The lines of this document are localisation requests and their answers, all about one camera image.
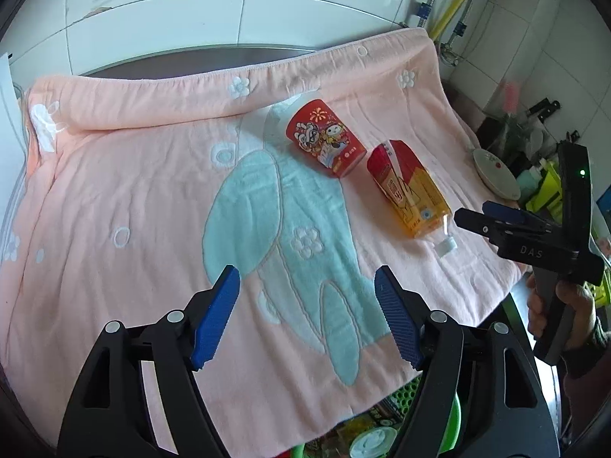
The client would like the white plastic cup lid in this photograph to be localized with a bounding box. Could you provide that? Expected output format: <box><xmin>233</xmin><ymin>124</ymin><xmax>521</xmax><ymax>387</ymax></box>
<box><xmin>349</xmin><ymin>427</ymin><xmax>398</xmax><ymax>458</ymax></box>

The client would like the black cigarette box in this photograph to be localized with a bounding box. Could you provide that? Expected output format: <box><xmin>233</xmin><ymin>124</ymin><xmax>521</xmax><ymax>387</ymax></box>
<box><xmin>351</xmin><ymin>400</ymin><xmax>404</xmax><ymax>432</ymax></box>

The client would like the green plastic mesh trash basket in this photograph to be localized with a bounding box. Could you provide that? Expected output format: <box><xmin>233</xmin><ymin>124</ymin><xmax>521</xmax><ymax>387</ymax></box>
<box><xmin>284</xmin><ymin>371</ymin><xmax>462</xmax><ymax>457</ymax></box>

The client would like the person's right hand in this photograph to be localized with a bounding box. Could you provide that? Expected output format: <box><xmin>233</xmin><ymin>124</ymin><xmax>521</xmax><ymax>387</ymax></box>
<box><xmin>524</xmin><ymin>273</ymin><xmax>598</xmax><ymax>352</ymax></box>

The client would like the white ceramic dish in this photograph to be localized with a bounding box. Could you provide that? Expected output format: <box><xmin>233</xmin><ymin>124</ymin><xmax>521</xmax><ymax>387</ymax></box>
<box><xmin>472</xmin><ymin>148</ymin><xmax>521</xmax><ymax>202</ymax></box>

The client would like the lime green dish rack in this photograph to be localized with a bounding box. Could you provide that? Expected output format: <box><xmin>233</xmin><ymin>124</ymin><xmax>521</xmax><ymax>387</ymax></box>
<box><xmin>525</xmin><ymin>159</ymin><xmax>610</xmax><ymax>308</ymax></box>

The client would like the orange tea plastic bottle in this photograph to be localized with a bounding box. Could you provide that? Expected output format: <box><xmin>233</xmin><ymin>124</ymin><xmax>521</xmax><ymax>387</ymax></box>
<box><xmin>367</xmin><ymin>140</ymin><xmax>458</xmax><ymax>258</ymax></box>

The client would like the pink towel with blue rabbit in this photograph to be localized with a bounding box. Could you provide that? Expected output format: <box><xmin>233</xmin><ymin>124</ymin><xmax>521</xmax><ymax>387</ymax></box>
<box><xmin>1</xmin><ymin>29</ymin><xmax>522</xmax><ymax>457</ymax></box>

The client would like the red paper snack cup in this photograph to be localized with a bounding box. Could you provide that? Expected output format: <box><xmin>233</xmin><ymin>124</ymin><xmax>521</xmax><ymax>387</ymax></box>
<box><xmin>284</xmin><ymin>92</ymin><xmax>367</xmax><ymax>178</ymax></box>

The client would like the white microwave oven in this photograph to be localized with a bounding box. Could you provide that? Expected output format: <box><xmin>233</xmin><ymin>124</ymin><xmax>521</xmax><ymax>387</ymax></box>
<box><xmin>0</xmin><ymin>54</ymin><xmax>27</xmax><ymax>239</ymax></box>

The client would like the black handled kitchen knife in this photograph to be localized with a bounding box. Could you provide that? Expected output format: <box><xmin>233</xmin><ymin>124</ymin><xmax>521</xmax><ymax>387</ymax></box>
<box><xmin>526</xmin><ymin>97</ymin><xmax>561</xmax><ymax>123</ymax></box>

